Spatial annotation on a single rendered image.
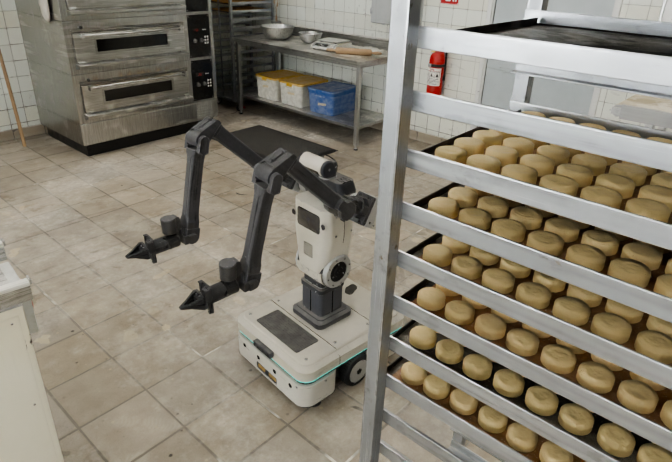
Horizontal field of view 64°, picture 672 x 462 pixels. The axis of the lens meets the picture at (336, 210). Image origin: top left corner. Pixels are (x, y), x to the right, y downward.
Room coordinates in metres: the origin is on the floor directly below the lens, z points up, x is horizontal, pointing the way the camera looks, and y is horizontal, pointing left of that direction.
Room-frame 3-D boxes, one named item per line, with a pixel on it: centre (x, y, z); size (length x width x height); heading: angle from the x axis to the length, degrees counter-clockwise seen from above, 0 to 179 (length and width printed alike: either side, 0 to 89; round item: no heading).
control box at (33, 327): (1.40, 1.00, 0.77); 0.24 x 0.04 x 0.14; 43
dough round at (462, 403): (0.74, -0.25, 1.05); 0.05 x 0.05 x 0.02
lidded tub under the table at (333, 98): (5.78, 0.07, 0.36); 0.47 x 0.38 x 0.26; 141
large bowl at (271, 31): (6.32, 0.73, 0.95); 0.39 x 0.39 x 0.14
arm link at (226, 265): (1.53, 0.32, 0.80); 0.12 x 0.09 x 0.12; 132
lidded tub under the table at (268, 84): (6.34, 0.71, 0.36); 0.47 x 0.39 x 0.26; 137
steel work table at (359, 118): (5.97, 0.30, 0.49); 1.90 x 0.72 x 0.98; 49
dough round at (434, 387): (0.78, -0.20, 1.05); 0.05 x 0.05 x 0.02
